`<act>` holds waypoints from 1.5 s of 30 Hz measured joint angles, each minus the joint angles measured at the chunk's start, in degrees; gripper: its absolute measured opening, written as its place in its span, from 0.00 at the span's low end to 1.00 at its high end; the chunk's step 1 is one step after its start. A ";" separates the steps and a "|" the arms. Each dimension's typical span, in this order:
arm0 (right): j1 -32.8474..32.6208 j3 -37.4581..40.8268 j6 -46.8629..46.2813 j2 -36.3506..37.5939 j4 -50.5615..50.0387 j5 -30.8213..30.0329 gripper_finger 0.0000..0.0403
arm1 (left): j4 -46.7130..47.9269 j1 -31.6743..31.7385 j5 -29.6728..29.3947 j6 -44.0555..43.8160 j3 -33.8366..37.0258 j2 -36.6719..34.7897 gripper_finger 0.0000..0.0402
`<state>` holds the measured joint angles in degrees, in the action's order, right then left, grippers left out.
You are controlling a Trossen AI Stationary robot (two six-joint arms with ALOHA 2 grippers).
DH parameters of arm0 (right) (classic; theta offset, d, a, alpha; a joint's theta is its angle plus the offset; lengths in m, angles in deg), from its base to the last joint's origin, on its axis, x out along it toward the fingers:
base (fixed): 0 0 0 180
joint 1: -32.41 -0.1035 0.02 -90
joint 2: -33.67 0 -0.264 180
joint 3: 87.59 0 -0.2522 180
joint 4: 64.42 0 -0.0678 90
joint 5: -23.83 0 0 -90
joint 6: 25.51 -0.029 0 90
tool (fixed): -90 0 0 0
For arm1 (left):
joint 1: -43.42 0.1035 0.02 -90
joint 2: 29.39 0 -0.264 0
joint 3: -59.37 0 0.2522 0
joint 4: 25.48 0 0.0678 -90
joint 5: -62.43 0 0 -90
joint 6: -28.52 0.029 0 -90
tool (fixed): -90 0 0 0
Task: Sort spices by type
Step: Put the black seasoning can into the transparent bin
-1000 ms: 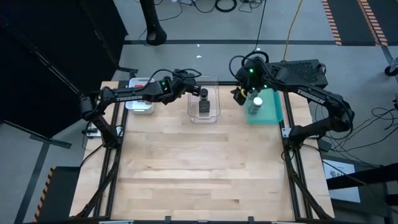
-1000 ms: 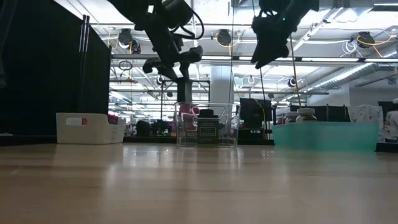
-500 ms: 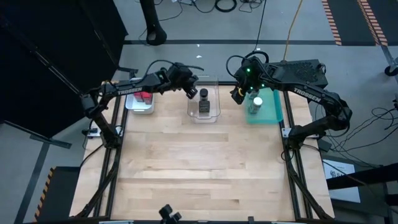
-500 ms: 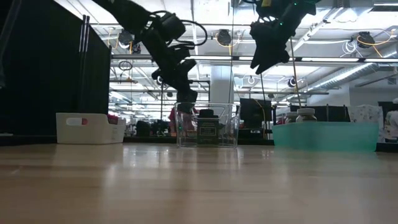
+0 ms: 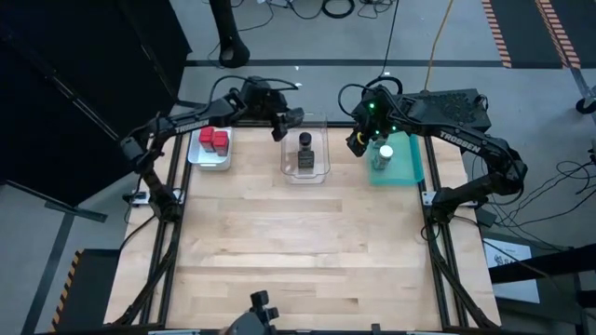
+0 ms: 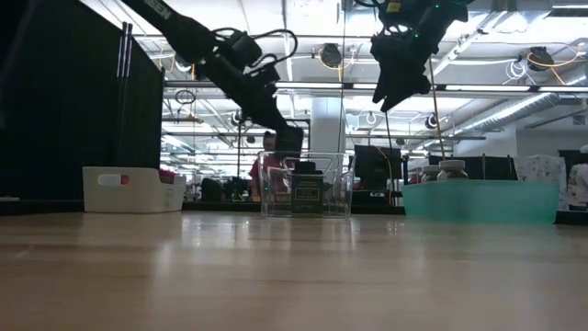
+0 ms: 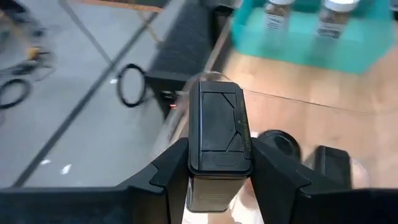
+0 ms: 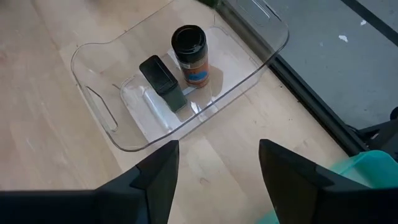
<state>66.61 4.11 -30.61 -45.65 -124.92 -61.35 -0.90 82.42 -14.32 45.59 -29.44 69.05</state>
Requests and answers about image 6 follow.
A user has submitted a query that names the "thin black pole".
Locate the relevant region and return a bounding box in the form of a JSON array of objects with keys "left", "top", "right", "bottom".
[
  {"left": 119, "top": 21, "right": 127, "bottom": 79},
  {"left": 125, "top": 21, "right": 134, "bottom": 79}
]

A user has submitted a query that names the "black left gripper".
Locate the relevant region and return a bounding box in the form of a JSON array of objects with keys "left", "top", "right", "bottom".
[{"left": 201, "top": 52, "right": 305, "bottom": 160}]

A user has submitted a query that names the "long ceiling light strip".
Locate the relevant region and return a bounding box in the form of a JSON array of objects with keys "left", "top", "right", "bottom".
[{"left": 163, "top": 80, "right": 588, "bottom": 93}]

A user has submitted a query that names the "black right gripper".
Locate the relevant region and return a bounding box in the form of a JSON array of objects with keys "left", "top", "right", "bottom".
[{"left": 370, "top": 0, "right": 435, "bottom": 113}]

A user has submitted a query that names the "black desk partition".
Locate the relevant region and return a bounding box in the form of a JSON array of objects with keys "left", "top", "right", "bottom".
[{"left": 429, "top": 154, "right": 515, "bottom": 181}]

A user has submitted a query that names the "black ceiling cable reel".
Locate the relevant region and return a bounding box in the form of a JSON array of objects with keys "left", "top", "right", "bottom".
[
  {"left": 526, "top": 45, "right": 556, "bottom": 73},
  {"left": 319, "top": 42, "right": 344, "bottom": 69}
]

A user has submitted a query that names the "white-lid spice jar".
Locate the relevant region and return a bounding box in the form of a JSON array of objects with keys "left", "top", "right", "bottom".
[{"left": 435, "top": 159, "right": 469, "bottom": 181}]

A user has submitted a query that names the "white building column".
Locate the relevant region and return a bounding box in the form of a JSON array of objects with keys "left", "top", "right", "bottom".
[{"left": 311, "top": 96, "right": 346, "bottom": 154}]

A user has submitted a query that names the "silver ventilation duct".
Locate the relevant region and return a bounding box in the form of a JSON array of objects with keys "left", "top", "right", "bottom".
[{"left": 452, "top": 91, "right": 588, "bottom": 137}]

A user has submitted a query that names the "teal plastic bin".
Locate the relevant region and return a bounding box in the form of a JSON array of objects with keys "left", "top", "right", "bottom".
[{"left": 401, "top": 178, "right": 561, "bottom": 225}]

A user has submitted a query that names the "black spice tin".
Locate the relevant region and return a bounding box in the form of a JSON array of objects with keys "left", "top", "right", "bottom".
[{"left": 290, "top": 160, "right": 325, "bottom": 216}]

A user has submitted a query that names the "white plastic bin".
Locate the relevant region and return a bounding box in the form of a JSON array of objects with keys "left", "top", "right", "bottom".
[{"left": 82, "top": 165, "right": 187, "bottom": 214}]

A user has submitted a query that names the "person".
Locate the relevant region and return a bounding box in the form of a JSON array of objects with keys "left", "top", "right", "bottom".
[{"left": 249, "top": 131, "right": 295, "bottom": 199}]

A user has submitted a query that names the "clear plastic bin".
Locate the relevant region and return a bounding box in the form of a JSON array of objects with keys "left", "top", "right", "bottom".
[{"left": 257, "top": 151, "right": 356, "bottom": 219}]

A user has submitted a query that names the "black monitor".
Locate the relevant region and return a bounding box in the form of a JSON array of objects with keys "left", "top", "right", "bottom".
[{"left": 354, "top": 144, "right": 392, "bottom": 192}]

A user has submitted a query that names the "white patterned panel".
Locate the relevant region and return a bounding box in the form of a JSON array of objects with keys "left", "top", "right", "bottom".
[{"left": 513, "top": 154, "right": 567, "bottom": 183}]

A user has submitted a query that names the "black curtain partition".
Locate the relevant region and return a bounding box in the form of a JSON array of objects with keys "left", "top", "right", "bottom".
[{"left": 0, "top": 0, "right": 165, "bottom": 203}]

